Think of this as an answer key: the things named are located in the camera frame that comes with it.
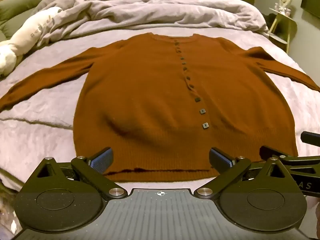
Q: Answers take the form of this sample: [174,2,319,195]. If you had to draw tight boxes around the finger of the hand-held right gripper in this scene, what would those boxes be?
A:
[259,146,320,167]
[301,131,320,143]

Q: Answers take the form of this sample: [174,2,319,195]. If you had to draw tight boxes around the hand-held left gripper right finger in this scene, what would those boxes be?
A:
[194,147,292,200]

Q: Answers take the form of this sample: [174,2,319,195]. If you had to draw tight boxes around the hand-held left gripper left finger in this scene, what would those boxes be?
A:
[37,147,128,201]

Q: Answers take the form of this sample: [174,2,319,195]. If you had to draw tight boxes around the brown button cardigan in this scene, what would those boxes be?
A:
[0,32,320,183]

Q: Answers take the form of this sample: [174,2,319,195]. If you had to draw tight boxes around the yellow side table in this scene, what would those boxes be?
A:
[267,6,298,54]

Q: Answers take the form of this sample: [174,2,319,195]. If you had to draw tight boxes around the white body pillow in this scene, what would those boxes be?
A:
[0,6,63,78]

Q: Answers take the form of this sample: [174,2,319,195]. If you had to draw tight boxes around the purple duvet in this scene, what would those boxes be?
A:
[32,0,269,43]

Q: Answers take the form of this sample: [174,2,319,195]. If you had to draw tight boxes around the green padded headboard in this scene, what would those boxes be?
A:
[0,0,53,42]

